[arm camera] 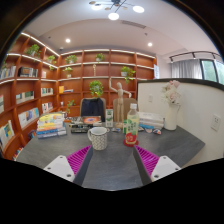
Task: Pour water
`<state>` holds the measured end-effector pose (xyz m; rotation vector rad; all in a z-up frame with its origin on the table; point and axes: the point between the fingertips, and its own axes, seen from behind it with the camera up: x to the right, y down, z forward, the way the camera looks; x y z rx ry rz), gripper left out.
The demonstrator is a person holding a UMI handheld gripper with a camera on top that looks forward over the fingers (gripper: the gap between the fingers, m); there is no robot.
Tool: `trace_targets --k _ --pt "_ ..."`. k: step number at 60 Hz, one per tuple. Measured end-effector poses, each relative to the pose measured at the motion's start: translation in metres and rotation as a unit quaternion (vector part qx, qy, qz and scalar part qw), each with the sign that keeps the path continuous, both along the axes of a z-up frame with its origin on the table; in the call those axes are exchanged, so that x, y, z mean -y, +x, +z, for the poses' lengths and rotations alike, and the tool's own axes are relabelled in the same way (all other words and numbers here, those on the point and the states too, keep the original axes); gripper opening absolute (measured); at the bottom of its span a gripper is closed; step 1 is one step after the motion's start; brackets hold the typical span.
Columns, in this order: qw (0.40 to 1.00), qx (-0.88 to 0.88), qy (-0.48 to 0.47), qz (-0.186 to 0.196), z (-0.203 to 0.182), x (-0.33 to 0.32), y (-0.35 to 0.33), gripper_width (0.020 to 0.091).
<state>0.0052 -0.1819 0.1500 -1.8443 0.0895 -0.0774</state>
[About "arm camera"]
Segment window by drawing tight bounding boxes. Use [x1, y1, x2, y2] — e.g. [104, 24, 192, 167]
[200, 59, 224, 86]

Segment wooden shelf unit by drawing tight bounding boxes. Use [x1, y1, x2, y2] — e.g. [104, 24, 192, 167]
[0, 31, 158, 161]

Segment grey curtain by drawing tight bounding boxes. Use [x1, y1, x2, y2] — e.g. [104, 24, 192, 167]
[170, 59, 203, 80]

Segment ceiling air vent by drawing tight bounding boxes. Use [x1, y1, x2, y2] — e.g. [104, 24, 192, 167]
[120, 19, 147, 29]

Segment wooden artist mannequin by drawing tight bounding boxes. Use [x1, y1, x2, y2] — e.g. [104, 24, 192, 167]
[109, 81, 133, 129]

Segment white partition black top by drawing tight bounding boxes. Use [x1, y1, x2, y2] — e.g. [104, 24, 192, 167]
[136, 78, 224, 168]

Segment black track light rail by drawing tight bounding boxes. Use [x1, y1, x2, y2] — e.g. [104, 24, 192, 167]
[168, 50, 224, 64]

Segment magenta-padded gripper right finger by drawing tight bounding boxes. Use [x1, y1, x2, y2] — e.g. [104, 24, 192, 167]
[132, 144, 183, 186]

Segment recessed ceiling lights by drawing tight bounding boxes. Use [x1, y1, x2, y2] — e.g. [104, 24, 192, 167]
[64, 37, 154, 48]

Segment white mug triangle pattern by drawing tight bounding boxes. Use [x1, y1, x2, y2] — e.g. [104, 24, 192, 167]
[87, 126, 109, 151]

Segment colourful book stack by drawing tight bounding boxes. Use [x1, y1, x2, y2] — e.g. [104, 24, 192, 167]
[35, 112, 68, 140]

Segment tan chair with dark jacket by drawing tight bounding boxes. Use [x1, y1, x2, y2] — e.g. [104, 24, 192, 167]
[79, 97, 108, 118]

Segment small green white carton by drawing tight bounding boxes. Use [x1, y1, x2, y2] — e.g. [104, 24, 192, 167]
[105, 108, 115, 128]

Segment branched ceiling lamp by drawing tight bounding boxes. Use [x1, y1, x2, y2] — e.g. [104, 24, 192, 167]
[89, 0, 146, 21]

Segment blue white tissue pack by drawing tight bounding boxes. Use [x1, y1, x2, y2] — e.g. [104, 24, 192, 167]
[139, 125, 163, 131]

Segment white vase with flowers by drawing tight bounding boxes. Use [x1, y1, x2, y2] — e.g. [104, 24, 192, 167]
[161, 79, 183, 131]

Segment clear drink bottle white cap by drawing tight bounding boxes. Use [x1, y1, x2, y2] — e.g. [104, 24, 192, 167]
[124, 103, 140, 147]

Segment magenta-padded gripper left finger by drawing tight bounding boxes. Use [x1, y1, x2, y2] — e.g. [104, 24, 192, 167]
[43, 144, 94, 187]

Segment dark book orange cover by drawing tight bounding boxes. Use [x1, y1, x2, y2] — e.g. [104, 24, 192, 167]
[81, 115, 103, 126]

